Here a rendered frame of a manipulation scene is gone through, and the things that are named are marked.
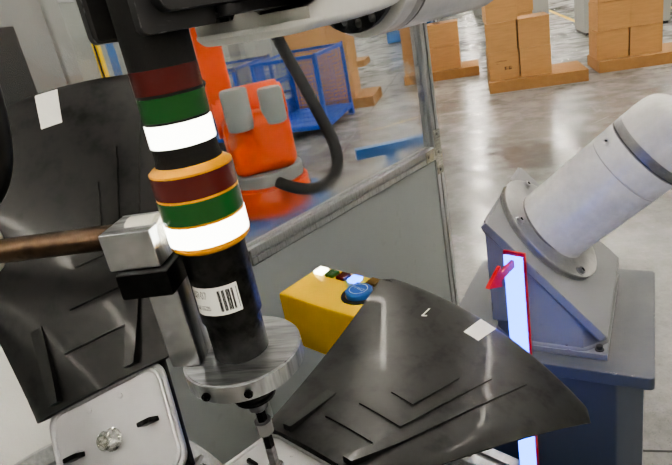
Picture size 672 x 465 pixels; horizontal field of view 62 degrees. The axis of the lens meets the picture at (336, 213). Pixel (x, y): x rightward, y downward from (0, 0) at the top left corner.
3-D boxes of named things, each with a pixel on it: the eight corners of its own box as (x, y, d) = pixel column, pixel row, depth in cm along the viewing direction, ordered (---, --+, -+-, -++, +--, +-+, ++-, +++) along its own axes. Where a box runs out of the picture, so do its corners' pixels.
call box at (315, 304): (291, 349, 89) (277, 292, 86) (332, 318, 96) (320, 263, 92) (368, 380, 79) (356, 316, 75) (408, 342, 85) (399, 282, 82)
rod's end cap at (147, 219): (116, 225, 29) (151, 220, 29) (133, 211, 31) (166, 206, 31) (128, 258, 30) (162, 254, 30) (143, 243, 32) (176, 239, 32)
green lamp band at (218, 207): (148, 232, 28) (141, 210, 28) (180, 202, 32) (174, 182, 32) (230, 222, 27) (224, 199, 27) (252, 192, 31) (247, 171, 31)
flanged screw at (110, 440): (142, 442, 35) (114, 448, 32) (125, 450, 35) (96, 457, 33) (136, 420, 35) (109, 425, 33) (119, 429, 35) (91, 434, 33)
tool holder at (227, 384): (135, 412, 31) (75, 253, 27) (182, 338, 37) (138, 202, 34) (292, 401, 29) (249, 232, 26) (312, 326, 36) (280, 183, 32)
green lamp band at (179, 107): (130, 129, 27) (122, 104, 26) (159, 114, 30) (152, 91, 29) (196, 118, 26) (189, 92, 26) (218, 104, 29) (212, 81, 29)
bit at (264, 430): (264, 470, 36) (245, 406, 34) (274, 458, 37) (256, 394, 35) (276, 475, 35) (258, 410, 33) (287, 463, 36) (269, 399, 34)
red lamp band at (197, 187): (140, 208, 27) (133, 185, 27) (174, 180, 32) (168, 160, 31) (223, 197, 27) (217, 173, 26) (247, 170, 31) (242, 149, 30)
